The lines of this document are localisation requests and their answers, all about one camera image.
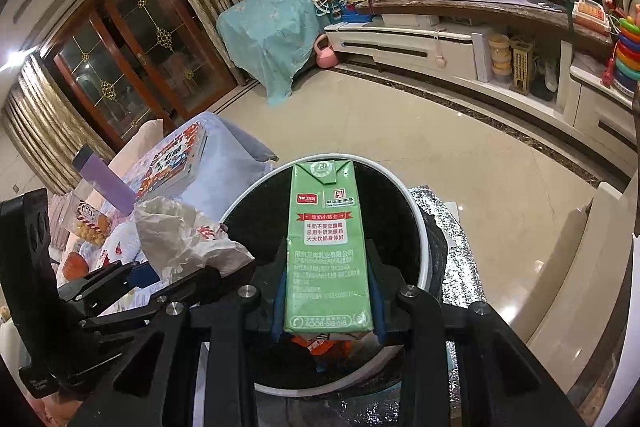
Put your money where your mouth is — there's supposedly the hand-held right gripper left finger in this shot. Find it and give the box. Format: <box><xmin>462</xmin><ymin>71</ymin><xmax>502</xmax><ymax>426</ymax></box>
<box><xmin>70</xmin><ymin>252</ymin><xmax>291</xmax><ymax>427</ymax></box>

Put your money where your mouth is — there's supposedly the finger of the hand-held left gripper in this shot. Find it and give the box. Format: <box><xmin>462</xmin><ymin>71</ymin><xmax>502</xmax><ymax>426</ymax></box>
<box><xmin>75</xmin><ymin>293</ymin><xmax>166</xmax><ymax>334</ymax></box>
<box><xmin>56</xmin><ymin>259</ymin><xmax>161</xmax><ymax>305</ymax></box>

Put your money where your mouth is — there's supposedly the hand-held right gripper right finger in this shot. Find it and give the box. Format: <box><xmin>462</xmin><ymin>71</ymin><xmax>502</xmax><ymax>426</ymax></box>
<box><xmin>367</xmin><ymin>252</ymin><xmax>586</xmax><ymax>427</ymax></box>

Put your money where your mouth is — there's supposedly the red orange wrapper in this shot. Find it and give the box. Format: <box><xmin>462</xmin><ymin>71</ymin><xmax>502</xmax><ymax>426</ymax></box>
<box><xmin>291</xmin><ymin>333</ymin><xmax>353</xmax><ymax>373</ymax></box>

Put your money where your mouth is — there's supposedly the white paper bag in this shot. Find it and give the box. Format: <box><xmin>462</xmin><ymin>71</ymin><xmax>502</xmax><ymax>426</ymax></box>
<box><xmin>134</xmin><ymin>196</ymin><xmax>257</xmax><ymax>283</ymax></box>

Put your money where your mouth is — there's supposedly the green milk carton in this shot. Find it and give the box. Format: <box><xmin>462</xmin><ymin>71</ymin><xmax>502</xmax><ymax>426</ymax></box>
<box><xmin>283</xmin><ymin>159</ymin><xmax>375</xmax><ymax>337</ymax></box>

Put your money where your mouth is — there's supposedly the clear plastic snack jar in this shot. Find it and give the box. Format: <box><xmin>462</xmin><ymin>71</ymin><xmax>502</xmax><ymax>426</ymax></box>
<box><xmin>60</xmin><ymin>194</ymin><xmax>113</xmax><ymax>243</ymax></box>

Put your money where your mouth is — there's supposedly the purple tumbler bottle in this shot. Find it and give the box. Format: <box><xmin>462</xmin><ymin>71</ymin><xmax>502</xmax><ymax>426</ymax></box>
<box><xmin>71</xmin><ymin>144</ymin><xmax>137</xmax><ymax>212</ymax></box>

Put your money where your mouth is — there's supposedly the colourful flat box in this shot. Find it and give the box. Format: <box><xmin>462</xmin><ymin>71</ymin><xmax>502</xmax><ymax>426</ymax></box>
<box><xmin>135</xmin><ymin>121</ymin><xmax>208</xmax><ymax>200</ymax></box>

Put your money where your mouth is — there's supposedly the cream sofa cushion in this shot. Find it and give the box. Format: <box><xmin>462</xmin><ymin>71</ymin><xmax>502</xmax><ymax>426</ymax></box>
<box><xmin>107</xmin><ymin>119</ymin><xmax>166</xmax><ymax>180</ymax></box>

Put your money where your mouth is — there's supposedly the wooden glass door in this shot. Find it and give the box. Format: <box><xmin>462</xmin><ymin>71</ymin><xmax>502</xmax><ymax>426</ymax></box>
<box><xmin>42</xmin><ymin>0</ymin><xmax>238</xmax><ymax>142</ymax></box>

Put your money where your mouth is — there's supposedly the pink kettlebell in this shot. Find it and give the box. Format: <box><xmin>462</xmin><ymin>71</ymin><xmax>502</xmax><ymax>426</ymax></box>
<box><xmin>312</xmin><ymin>34</ymin><xmax>337</xmax><ymax>70</ymax></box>

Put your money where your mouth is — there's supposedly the teal cloth cover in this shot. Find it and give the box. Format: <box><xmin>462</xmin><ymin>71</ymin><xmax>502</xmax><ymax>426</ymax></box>
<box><xmin>216</xmin><ymin>0</ymin><xmax>331</xmax><ymax>108</ymax></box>

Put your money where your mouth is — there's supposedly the white television cabinet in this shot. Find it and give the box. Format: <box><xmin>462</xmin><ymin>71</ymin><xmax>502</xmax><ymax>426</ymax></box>
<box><xmin>324</xmin><ymin>0</ymin><xmax>640</xmax><ymax>178</ymax></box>

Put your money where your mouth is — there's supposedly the yellow food container stack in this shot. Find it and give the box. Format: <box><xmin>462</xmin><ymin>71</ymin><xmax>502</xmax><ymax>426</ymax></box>
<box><xmin>487</xmin><ymin>33</ymin><xmax>512</xmax><ymax>80</ymax></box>

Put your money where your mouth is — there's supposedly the wooden lantern box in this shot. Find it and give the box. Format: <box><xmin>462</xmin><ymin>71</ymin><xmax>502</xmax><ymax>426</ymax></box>
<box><xmin>510</xmin><ymin>38</ymin><xmax>533</xmax><ymax>95</ymax></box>

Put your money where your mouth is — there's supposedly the ferris wheel toy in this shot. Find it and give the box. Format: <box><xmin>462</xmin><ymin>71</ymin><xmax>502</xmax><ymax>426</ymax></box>
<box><xmin>314</xmin><ymin>0</ymin><xmax>351</xmax><ymax>20</ymax></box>

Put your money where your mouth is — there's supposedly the toy cash register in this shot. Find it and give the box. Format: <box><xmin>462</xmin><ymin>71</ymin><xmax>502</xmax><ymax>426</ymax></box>
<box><xmin>571</xmin><ymin>0</ymin><xmax>612</xmax><ymax>35</ymax></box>

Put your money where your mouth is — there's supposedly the pink cabinet safety strap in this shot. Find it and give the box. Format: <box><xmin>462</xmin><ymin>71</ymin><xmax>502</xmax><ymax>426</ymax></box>
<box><xmin>432</xmin><ymin>29</ymin><xmax>447</xmax><ymax>68</ymax></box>

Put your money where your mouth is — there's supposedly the rainbow stacking ring toy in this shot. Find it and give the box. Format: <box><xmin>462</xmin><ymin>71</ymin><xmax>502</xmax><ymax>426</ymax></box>
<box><xmin>611</xmin><ymin>14</ymin><xmax>640</xmax><ymax>82</ymax></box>

